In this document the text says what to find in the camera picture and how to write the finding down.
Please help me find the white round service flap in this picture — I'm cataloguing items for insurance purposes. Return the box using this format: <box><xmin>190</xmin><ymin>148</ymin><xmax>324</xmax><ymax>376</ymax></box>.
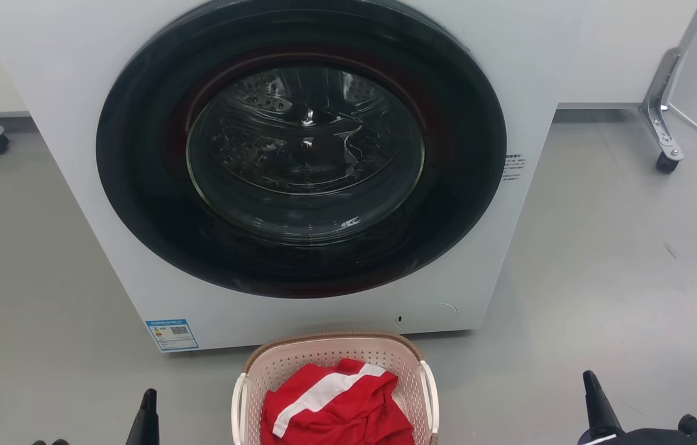
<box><xmin>395</xmin><ymin>302</ymin><xmax>458</xmax><ymax>330</ymax></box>

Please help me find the small printed text label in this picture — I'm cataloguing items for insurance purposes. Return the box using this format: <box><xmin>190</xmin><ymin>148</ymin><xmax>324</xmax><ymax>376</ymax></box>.
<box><xmin>502</xmin><ymin>155</ymin><xmax>527</xmax><ymax>182</ymax></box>

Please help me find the steel washer drum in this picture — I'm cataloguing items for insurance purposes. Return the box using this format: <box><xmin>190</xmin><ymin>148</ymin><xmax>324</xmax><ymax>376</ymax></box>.
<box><xmin>187</xmin><ymin>65</ymin><xmax>426</xmax><ymax>242</ymax></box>

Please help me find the blue energy label sticker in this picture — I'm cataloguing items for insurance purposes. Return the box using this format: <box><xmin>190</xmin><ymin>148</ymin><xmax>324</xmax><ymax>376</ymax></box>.
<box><xmin>145</xmin><ymin>318</ymin><xmax>199</xmax><ymax>352</ymax></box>

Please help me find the red garment with white stripe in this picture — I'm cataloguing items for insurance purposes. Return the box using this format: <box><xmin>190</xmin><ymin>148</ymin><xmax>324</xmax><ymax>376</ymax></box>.
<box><xmin>260</xmin><ymin>358</ymin><xmax>415</xmax><ymax>445</ymax></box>

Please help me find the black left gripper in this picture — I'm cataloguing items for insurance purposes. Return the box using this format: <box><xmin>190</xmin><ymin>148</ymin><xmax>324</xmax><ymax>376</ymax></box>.
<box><xmin>32</xmin><ymin>388</ymin><xmax>160</xmax><ymax>445</ymax></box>

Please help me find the beige perforated laundry basket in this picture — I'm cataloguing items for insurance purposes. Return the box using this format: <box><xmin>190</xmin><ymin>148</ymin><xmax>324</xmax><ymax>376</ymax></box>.
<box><xmin>230</xmin><ymin>332</ymin><xmax>440</xmax><ymax>445</ymax></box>

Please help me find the black round washer door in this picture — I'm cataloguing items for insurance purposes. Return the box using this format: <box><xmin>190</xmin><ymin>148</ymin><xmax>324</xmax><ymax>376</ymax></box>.
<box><xmin>96</xmin><ymin>0</ymin><xmax>507</xmax><ymax>299</ymax></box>

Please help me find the white front-load washing machine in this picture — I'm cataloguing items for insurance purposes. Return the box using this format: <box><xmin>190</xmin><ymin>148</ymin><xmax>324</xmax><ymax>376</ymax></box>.
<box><xmin>0</xmin><ymin>0</ymin><xmax>587</xmax><ymax>353</ymax></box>

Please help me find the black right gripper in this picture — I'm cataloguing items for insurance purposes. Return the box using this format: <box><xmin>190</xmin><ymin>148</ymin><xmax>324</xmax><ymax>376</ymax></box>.
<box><xmin>577</xmin><ymin>370</ymin><xmax>697</xmax><ymax>445</ymax></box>

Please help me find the angled silver metal leg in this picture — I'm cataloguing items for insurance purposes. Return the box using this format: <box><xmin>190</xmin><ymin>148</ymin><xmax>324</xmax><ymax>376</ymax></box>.
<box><xmin>639</xmin><ymin>0</ymin><xmax>697</xmax><ymax>163</ymax></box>

